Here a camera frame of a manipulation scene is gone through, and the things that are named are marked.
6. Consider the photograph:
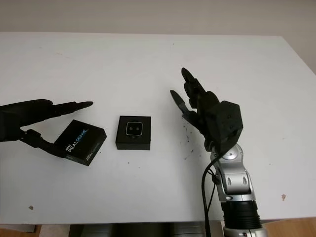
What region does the black RealSense box lid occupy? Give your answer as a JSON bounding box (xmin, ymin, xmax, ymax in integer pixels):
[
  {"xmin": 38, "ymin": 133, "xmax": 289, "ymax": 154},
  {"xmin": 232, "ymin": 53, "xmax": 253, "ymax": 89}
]
[{"xmin": 54, "ymin": 119, "xmax": 108, "ymax": 167}]

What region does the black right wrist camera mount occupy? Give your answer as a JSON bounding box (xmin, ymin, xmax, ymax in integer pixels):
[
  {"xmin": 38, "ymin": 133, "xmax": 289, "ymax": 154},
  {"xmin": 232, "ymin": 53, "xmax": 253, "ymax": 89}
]
[{"xmin": 204, "ymin": 100, "xmax": 245, "ymax": 152}]

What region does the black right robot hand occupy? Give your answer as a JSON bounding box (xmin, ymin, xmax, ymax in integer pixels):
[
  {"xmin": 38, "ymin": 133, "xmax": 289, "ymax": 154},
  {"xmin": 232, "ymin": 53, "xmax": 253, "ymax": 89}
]
[{"xmin": 169, "ymin": 68, "xmax": 223, "ymax": 154}]

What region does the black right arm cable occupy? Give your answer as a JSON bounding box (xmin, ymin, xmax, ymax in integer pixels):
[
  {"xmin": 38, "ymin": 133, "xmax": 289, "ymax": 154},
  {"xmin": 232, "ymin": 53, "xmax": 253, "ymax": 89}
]
[{"xmin": 201, "ymin": 145, "xmax": 223, "ymax": 237}]

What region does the black box base with foam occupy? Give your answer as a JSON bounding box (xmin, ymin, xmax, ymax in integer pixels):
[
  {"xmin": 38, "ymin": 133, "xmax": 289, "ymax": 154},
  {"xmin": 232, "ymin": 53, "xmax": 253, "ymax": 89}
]
[{"xmin": 115, "ymin": 115, "xmax": 152, "ymax": 151}]

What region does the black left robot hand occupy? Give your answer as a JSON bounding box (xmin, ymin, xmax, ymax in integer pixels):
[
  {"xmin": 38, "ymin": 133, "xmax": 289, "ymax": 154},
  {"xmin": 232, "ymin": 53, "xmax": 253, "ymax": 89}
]
[{"xmin": 0, "ymin": 99, "xmax": 95, "ymax": 158}]

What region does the small silver depth camera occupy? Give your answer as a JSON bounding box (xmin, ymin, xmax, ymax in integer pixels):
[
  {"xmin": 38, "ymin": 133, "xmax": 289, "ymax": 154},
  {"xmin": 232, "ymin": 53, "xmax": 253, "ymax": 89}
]
[{"xmin": 125, "ymin": 121, "xmax": 144, "ymax": 137}]

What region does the dark grey robot torso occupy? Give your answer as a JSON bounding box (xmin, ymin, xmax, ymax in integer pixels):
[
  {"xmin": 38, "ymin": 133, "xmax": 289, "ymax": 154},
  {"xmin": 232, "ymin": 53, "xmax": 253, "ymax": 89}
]
[{"xmin": 70, "ymin": 223, "xmax": 221, "ymax": 237}]

